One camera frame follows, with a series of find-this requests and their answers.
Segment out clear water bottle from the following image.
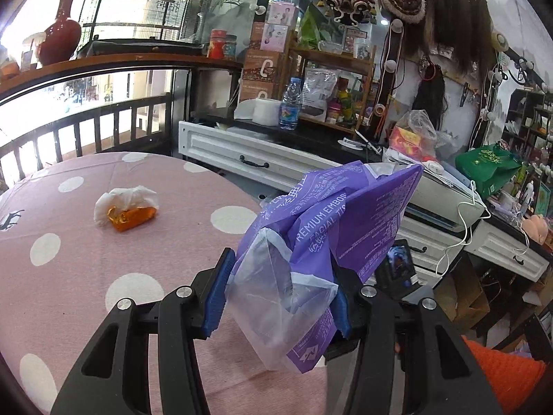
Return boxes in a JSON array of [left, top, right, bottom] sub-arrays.
[[279, 77, 302, 131]]

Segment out orange foam net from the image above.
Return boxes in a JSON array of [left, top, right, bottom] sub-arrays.
[[107, 205, 157, 235]]

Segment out green shopping bag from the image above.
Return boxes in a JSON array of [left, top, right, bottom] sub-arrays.
[[456, 142, 523, 200]]

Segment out colourful lion hat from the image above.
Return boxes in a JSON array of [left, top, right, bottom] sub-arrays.
[[320, 0, 376, 24]]

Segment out crumpled white tissue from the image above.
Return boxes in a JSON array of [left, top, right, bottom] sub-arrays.
[[94, 185, 160, 225]]

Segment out white cable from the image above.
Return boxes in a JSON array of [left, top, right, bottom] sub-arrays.
[[434, 168, 493, 275]]

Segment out red tin can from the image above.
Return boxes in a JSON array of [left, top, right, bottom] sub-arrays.
[[209, 29, 226, 59]]

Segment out purple tissue package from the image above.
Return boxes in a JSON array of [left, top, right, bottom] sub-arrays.
[[227, 161, 424, 373]]

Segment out clear bag with red contents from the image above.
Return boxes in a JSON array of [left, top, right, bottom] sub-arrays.
[[389, 109, 465, 163]]

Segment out pink polka dot tablecloth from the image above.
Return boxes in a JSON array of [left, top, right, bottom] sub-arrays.
[[0, 151, 346, 415]]

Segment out dark wooden display shelf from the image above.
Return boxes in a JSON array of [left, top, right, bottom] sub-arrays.
[[503, 89, 553, 169]]

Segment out white tissue roll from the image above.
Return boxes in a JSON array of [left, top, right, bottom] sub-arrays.
[[252, 97, 281, 127]]

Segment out black hair wig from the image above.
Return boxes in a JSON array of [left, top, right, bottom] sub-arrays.
[[412, 65, 448, 115]]

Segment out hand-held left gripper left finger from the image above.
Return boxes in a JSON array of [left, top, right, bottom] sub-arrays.
[[49, 247, 237, 415]]

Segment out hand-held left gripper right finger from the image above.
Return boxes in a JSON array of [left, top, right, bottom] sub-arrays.
[[328, 264, 504, 415]]

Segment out cardboard box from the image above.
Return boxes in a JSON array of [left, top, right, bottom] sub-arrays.
[[432, 251, 491, 333]]

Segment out pink boxes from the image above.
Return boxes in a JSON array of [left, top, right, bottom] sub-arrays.
[[267, 2, 297, 24]]

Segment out brown wooden counter shelf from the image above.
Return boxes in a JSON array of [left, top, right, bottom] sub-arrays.
[[0, 54, 245, 100]]

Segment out silver foil bag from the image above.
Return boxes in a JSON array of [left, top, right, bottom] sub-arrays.
[[302, 67, 338, 111]]

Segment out black wire cage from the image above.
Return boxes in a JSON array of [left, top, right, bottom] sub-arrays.
[[80, 0, 225, 57]]

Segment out brown hair wig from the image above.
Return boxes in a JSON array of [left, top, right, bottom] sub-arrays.
[[408, 0, 495, 79]]

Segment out plastic drink cup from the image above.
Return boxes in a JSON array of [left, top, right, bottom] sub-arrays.
[[21, 32, 46, 72]]

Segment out person's right forearm orange sleeve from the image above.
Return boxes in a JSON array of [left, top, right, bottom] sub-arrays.
[[460, 335, 547, 415]]

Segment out wooden storage rack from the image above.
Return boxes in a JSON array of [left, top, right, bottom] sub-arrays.
[[287, 47, 376, 135]]

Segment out red ceramic vase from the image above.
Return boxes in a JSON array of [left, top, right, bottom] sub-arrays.
[[37, 0, 83, 66]]

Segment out dark balcony railing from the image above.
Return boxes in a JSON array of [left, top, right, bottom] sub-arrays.
[[0, 93, 174, 182]]

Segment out stack of brown boxes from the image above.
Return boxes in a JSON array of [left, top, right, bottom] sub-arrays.
[[240, 21, 288, 104]]

